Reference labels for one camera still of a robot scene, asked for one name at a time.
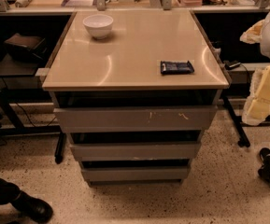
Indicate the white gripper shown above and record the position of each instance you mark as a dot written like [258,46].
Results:
[257,109]

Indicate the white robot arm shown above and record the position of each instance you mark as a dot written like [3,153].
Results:
[265,37]

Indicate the grey bottom drawer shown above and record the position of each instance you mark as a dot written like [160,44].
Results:
[130,174]

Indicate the black desk leg left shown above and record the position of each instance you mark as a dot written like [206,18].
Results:
[58,155]

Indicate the black leather shoe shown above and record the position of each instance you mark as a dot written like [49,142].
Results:
[36,209]

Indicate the grey drawer cabinet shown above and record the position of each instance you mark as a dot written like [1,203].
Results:
[123,70]

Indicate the dark box on shelf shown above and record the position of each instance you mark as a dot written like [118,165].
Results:
[26,48]

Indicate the grey middle drawer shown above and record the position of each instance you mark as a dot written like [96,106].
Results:
[135,151]

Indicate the black desk leg right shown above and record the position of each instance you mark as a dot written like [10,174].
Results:
[243,139]

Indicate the grey top drawer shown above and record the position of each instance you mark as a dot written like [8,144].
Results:
[134,119]

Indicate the small black device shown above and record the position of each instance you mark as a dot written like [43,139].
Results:
[231,65]

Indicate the dark blue snack packet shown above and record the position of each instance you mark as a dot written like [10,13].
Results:
[176,68]

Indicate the black desk leg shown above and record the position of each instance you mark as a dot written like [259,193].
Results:
[58,155]
[243,139]

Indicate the white ceramic bowl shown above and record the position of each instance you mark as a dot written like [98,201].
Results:
[98,26]

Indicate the grey drawer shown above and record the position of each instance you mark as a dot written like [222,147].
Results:
[135,151]
[134,119]
[130,174]

